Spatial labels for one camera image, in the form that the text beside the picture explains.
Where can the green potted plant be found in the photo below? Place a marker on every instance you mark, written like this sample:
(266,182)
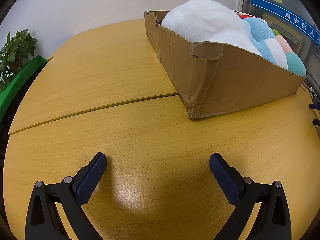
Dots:
(17,47)

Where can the peach and teal plush toy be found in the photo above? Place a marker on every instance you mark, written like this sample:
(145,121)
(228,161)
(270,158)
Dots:
(295,62)

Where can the blue window banner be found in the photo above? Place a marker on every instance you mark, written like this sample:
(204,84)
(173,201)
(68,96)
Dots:
(282,12)

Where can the blue plush toy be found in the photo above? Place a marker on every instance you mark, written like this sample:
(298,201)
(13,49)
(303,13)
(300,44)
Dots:
(262,37)

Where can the brown cardboard box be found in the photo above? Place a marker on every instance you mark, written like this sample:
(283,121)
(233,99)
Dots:
(237,85)

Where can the green planter box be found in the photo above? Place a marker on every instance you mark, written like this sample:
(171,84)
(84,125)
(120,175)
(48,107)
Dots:
(22,72)

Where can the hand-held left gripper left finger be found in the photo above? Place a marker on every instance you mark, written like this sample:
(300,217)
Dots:
(91,177)

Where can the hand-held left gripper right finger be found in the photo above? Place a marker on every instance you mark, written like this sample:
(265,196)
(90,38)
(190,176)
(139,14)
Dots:
(225,177)

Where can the white plush toy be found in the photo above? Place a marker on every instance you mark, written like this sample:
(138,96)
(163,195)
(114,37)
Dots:
(207,20)

